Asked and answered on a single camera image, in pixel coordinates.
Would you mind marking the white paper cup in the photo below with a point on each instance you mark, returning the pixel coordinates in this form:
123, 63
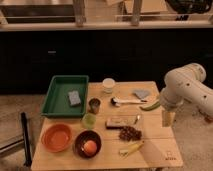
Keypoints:
108, 84

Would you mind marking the small metal cup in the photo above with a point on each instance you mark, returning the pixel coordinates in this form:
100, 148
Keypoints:
94, 105

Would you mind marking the small metal spoon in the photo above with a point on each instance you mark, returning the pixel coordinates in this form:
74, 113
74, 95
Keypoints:
137, 119

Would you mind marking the grey sponge block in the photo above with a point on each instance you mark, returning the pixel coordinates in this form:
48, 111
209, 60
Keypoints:
74, 98

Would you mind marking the grey folded cloth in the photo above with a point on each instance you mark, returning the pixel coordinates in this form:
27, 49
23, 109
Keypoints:
141, 94

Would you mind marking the red orange bowl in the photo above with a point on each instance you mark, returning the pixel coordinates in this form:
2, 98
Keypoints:
57, 138

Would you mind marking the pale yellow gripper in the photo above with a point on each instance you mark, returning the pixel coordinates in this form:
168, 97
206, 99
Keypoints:
167, 118

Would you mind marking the black stand pole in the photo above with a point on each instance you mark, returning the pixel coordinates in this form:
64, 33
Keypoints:
28, 160

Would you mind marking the green plastic cup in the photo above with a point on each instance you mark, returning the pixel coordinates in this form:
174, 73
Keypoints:
88, 121

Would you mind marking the brown pine cone cluster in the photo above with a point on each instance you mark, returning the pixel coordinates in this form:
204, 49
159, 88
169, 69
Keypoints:
129, 133

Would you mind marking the dark rectangular block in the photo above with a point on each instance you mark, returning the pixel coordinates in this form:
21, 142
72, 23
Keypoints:
115, 123

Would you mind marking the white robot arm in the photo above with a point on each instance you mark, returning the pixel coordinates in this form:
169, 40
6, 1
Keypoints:
185, 83

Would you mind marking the dark brown bowl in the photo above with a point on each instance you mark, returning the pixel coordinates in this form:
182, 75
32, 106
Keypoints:
82, 138

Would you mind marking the green plastic tray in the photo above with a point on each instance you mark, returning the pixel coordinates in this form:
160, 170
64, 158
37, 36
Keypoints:
57, 102

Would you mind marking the green pepper toy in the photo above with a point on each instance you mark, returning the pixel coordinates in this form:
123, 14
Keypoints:
151, 107

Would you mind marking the orange fruit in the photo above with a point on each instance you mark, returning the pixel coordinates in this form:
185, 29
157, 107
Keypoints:
90, 148

